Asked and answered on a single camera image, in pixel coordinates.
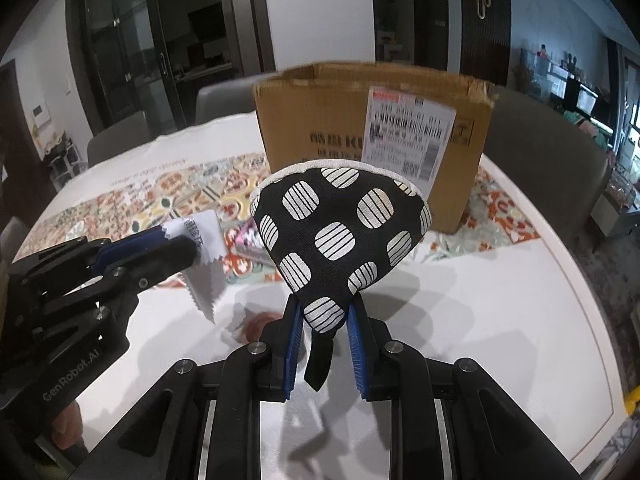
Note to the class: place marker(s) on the small pink card box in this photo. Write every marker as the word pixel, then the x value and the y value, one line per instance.
pixel 250 245

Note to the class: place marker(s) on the dark display cabinet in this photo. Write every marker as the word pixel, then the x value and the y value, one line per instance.
pixel 565 85

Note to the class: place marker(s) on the wall control panel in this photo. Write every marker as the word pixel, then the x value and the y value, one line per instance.
pixel 41 114

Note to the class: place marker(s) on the brown cardboard box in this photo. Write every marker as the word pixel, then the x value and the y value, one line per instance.
pixel 310 125

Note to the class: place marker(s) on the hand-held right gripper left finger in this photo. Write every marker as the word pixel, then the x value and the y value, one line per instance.
pixel 290 355

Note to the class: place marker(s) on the small shoe rack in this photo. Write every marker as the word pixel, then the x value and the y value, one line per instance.
pixel 62 160

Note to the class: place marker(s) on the grey dining chair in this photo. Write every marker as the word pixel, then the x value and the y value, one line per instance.
pixel 120 137
pixel 545 160
pixel 225 102

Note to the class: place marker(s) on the low coffee table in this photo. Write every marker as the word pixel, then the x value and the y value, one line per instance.
pixel 617 200

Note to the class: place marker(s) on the black white spotted pouch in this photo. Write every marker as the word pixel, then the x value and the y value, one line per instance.
pixel 340 240

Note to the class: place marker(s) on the grey zigzag edged cloth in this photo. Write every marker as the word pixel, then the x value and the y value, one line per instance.
pixel 202 280

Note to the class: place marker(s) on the person's left hand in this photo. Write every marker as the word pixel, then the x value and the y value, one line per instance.
pixel 67 427

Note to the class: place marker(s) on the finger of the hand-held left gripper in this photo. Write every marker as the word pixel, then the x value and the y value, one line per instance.
pixel 165 257
pixel 130 250

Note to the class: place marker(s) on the dark framed glass sliding door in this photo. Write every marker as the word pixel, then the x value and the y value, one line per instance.
pixel 125 45

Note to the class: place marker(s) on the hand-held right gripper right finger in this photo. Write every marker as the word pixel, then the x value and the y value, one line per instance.
pixel 357 355

